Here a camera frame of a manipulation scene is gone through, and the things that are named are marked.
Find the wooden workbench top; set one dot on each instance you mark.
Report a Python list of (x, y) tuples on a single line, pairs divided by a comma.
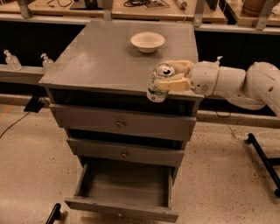
[(174, 13)]

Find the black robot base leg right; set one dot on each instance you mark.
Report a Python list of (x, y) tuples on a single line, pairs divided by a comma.
[(269, 162)]

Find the grey middle drawer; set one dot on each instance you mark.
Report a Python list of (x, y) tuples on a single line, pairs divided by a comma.
[(125, 152)]

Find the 7up soda can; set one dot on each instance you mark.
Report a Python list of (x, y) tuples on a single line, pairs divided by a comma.
[(153, 93)]

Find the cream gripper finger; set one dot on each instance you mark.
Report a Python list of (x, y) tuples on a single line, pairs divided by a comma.
[(172, 67), (177, 82)]

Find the white pump lotion bottle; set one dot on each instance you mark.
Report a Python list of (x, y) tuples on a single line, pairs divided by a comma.
[(218, 60)]

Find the white paper bowl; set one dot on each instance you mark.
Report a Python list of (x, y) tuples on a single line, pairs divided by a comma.
[(147, 42)]

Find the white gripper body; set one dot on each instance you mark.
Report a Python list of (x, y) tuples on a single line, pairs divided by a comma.
[(203, 77)]

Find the grey wooden drawer cabinet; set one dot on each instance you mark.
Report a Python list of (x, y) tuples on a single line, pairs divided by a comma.
[(102, 69)]

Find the grey top drawer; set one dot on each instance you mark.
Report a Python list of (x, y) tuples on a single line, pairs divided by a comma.
[(139, 124)]

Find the grey open bottom drawer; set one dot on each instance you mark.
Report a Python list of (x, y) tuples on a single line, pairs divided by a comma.
[(125, 189)]

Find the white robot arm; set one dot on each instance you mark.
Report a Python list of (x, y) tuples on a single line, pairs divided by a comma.
[(255, 88)]

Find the grey metal shelf rail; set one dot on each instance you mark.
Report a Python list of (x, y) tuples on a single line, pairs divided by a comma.
[(20, 73)]

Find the black floor box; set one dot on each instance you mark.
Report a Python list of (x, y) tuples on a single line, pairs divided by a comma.
[(35, 104)]

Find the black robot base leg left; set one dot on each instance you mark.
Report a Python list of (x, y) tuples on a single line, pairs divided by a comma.
[(55, 214)]

